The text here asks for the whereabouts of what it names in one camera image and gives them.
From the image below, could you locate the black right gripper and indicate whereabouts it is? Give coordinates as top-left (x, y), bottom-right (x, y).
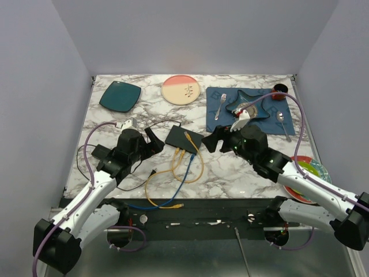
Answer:
top-left (201, 121), bottom-right (256, 164)

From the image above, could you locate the black network switch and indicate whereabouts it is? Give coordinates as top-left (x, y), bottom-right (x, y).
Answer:
top-left (165, 125), bottom-right (204, 154)

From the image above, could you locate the yellow ethernet cable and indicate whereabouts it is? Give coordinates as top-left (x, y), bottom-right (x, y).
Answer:
top-left (171, 131), bottom-right (205, 184)
top-left (144, 147), bottom-right (185, 209)

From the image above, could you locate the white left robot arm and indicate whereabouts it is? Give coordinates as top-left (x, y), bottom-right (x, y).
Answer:
top-left (32, 123), bottom-right (164, 276)

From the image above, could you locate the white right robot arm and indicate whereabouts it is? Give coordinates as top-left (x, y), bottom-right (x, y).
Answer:
top-left (202, 125), bottom-right (368, 250)

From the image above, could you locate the silver fork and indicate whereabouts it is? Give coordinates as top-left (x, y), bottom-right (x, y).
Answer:
top-left (214, 93), bottom-right (227, 121)

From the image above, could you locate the blue star-shaped dish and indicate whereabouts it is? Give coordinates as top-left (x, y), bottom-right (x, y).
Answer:
top-left (225, 89), bottom-right (270, 119)

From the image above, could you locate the black power adapter brick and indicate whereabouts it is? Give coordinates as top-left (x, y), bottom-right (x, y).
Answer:
top-left (91, 144), bottom-right (112, 161)

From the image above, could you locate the teal square plate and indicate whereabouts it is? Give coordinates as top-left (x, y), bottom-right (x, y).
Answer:
top-left (99, 81), bottom-right (141, 113)

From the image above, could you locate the pink and cream round plate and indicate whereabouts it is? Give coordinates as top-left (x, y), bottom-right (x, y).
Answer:
top-left (161, 74), bottom-right (201, 106)

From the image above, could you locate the silver spoon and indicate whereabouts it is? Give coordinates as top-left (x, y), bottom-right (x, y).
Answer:
top-left (276, 111), bottom-right (292, 142)

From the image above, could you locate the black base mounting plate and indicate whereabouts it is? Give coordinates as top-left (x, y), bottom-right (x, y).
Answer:
top-left (59, 197), bottom-right (302, 242)

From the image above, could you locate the orange-brown mug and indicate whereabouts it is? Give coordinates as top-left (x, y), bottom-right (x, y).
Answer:
top-left (272, 84), bottom-right (288, 101)

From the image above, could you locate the red rimmed plate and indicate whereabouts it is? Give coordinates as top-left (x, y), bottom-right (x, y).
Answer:
top-left (284, 156), bottom-right (316, 205)

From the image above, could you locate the lime green plate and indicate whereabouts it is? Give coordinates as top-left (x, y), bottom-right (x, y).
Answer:
top-left (298, 161), bottom-right (319, 177)

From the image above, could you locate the light blue patterned plate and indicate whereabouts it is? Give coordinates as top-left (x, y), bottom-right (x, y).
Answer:
top-left (309, 159), bottom-right (332, 184)

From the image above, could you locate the black power cord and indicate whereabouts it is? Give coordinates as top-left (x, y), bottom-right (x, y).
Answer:
top-left (76, 119), bottom-right (182, 192)

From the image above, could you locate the blue ethernet cable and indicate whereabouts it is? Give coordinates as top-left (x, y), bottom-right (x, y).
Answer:
top-left (126, 153), bottom-right (197, 209)

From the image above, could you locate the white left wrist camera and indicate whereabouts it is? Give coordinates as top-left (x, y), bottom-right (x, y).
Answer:
top-left (115, 118), bottom-right (137, 132)

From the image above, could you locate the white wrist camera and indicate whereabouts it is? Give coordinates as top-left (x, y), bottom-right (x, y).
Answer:
top-left (115, 118), bottom-right (137, 132)
top-left (230, 108), bottom-right (250, 132)

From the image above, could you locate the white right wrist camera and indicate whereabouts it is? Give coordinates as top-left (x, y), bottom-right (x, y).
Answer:
top-left (230, 108), bottom-right (250, 132)

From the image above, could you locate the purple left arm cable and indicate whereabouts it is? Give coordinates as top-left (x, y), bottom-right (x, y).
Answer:
top-left (31, 121), bottom-right (147, 277)

